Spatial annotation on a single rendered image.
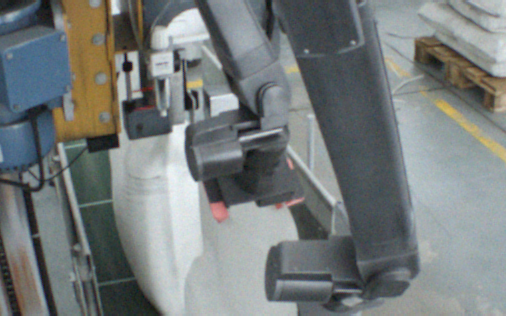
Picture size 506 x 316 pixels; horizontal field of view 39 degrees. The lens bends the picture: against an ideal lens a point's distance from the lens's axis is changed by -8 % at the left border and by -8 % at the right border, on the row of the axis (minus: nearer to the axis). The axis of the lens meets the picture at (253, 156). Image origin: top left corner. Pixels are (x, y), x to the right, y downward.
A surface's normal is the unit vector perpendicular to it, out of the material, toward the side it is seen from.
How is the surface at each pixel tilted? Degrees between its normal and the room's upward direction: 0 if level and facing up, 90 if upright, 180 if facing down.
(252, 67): 86
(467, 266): 0
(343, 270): 30
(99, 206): 0
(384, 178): 116
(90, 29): 90
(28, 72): 90
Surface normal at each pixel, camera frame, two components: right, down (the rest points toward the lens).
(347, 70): 0.09, 0.82
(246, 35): 0.33, 0.19
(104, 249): -0.02, -0.88
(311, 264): 0.12, -0.57
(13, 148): 0.37, 0.45
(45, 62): 0.69, 0.33
